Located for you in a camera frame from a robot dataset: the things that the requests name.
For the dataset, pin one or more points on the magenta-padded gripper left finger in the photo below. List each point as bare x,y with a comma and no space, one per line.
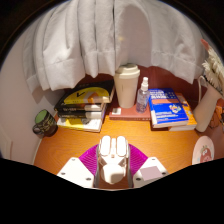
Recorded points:
75,171

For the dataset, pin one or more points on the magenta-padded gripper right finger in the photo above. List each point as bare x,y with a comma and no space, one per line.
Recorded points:
150,171

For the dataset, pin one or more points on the white computer mouse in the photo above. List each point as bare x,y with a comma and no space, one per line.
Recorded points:
113,163

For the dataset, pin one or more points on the yellow and white book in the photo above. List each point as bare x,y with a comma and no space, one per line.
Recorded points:
78,124

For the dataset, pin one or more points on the dark green mug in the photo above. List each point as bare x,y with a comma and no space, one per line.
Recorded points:
46,124

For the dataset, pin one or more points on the dark red book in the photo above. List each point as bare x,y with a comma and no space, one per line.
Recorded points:
128,115

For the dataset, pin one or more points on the blue book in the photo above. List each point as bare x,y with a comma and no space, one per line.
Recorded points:
166,106

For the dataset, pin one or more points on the orange book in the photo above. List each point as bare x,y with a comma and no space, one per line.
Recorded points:
188,111

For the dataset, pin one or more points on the clear spray bottle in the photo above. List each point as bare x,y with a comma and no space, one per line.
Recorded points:
142,98

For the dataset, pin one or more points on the yellow and black book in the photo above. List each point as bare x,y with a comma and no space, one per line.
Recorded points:
86,95

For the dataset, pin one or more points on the white ceramic jug vase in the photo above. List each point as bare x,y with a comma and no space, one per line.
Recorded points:
206,110

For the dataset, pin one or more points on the cream lidded tumbler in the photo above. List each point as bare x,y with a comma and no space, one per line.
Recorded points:
126,86

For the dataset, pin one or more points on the white curtain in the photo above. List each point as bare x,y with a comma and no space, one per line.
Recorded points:
100,33

